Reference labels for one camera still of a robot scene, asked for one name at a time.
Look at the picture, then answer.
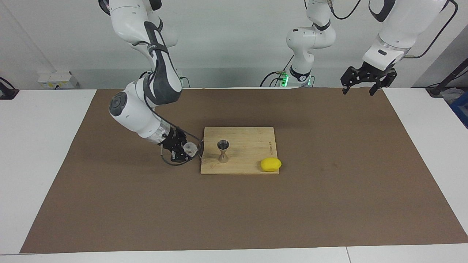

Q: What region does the black clamp mount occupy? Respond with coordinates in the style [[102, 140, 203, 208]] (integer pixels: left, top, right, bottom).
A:
[[0, 77, 20, 100]]

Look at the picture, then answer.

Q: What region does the yellow lemon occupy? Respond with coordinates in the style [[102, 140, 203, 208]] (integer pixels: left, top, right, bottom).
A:
[[260, 157, 282, 172]]

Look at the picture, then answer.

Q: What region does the brown table mat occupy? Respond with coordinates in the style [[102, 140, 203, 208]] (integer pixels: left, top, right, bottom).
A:
[[19, 88, 468, 254]]

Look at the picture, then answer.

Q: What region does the steel cocktail jigger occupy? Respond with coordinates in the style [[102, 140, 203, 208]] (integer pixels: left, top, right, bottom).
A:
[[217, 140, 230, 164]]

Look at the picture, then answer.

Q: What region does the wooden cutting board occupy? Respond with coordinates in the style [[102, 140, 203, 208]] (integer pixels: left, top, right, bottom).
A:
[[200, 126, 280, 175]]

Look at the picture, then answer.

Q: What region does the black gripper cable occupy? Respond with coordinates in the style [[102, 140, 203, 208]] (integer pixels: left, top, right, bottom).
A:
[[160, 113, 204, 167], [327, 0, 459, 60]]

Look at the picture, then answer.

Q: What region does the clear glass cup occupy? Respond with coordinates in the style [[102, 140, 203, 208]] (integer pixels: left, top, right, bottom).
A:
[[182, 142, 199, 158]]

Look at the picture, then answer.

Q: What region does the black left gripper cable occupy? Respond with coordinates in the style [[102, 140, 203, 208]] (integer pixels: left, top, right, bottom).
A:
[[327, 0, 459, 60]]

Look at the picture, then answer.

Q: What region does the white wall socket box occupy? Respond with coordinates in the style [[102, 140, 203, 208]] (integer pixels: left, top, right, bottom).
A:
[[38, 71, 79, 89]]

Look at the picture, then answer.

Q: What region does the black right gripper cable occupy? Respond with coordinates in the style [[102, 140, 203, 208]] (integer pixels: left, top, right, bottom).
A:
[[160, 113, 204, 167]]

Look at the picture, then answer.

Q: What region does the black stand leg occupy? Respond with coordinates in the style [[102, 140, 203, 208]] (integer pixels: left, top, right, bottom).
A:
[[426, 58, 468, 98]]

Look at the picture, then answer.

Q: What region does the black left base cable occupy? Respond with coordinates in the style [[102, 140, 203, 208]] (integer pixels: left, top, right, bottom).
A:
[[260, 54, 294, 88]]

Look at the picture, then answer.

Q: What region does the blue crate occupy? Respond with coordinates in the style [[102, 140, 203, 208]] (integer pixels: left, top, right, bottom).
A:
[[449, 90, 468, 129]]

